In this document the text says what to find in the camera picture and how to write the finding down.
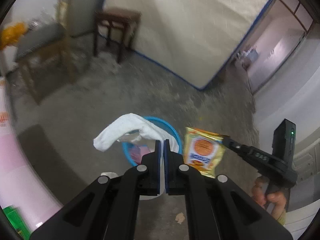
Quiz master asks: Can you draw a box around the right hand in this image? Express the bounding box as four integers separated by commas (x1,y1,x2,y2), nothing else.
252,177,287,225

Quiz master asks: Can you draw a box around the beige mattress blue trim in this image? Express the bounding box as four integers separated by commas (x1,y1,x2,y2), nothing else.
104,0,272,89

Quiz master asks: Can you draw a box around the silver refrigerator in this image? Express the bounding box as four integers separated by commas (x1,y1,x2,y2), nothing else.
69,0,104,37

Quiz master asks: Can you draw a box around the dark wooden stool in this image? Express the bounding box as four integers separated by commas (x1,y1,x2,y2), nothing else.
93,7,142,63

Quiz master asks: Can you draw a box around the wooden chair grey cushion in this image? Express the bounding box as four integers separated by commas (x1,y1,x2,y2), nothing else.
15,0,75,103

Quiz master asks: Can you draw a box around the green snack packet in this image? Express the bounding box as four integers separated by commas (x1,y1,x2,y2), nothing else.
3,205,31,240

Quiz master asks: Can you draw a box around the orange plastic bag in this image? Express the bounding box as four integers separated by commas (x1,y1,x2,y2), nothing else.
0,22,28,50

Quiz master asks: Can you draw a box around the blue plastic trash basin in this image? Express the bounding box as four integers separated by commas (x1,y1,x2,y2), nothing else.
119,116,183,166

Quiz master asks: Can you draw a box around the white tissue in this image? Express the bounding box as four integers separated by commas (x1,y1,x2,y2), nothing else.
93,113,174,152

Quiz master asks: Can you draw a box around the yellow snack packet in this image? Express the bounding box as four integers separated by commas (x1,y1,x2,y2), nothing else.
183,127,226,178

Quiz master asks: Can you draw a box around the white paper cup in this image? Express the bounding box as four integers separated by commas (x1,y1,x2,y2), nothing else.
101,172,119,179

